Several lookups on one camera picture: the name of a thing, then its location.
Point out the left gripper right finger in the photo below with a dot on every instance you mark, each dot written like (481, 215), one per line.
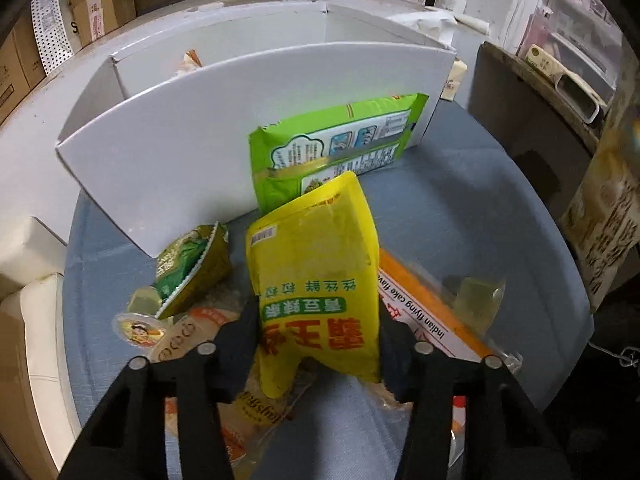
(504, 435)

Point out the small green-gold snack pack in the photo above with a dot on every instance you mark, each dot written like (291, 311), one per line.
(185, 270)

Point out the clear acrylic organizer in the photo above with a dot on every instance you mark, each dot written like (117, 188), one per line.
(582, 36)

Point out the small cream box on cabinet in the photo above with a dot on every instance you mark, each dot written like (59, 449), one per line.
(572, 89)

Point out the white rice cracker bag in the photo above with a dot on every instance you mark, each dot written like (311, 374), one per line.
(601, 222)

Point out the tall brown cardboard box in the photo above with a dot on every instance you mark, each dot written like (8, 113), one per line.
(21, 69)

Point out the small round jelly cup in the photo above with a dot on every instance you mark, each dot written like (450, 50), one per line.
(139, 330)

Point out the white sofa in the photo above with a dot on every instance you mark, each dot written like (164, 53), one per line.
(39, 420)

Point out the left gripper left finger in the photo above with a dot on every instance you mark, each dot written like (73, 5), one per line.
(124, 437)

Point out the dark wooden cabinet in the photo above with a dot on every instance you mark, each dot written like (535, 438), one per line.
(533, 124)

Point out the green seaweed snack bag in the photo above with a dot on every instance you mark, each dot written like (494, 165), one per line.
(189, 64)

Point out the white storage box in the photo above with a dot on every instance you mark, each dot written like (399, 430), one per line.
(161, 153)

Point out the yellow bean snack bag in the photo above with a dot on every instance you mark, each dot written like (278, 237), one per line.
(313, 265)

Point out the Indian flying cake package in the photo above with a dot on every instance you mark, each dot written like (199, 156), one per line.
(430, 314)

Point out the large green snack bag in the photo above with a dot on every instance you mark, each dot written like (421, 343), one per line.
(298, 154)

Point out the open small cardboard box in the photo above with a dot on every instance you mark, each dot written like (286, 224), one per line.
(98, 18)

